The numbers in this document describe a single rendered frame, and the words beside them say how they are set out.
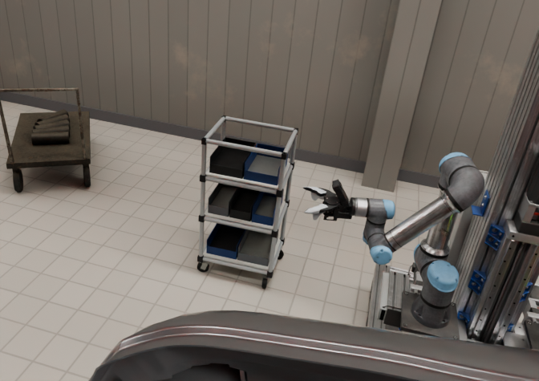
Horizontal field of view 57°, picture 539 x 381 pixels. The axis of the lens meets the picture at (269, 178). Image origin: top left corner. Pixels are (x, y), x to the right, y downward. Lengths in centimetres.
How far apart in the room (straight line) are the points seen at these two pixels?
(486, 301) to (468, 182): 56
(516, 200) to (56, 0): 466
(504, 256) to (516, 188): 26
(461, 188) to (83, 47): 442
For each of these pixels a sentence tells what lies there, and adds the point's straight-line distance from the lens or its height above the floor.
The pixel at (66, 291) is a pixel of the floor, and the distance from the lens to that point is 338.
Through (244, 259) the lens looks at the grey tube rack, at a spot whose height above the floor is 17.
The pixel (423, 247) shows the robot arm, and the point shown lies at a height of 106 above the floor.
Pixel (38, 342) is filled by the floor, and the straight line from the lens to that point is 311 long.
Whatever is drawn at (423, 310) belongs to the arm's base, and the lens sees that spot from 209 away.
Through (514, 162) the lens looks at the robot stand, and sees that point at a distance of 197.
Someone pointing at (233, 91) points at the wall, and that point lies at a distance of 490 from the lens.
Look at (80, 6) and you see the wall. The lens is 543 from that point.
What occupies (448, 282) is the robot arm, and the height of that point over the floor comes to 103.
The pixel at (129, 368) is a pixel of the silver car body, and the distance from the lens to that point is 82.
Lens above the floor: 220
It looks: 29 degrees down
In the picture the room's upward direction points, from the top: 6 degrees clockwise
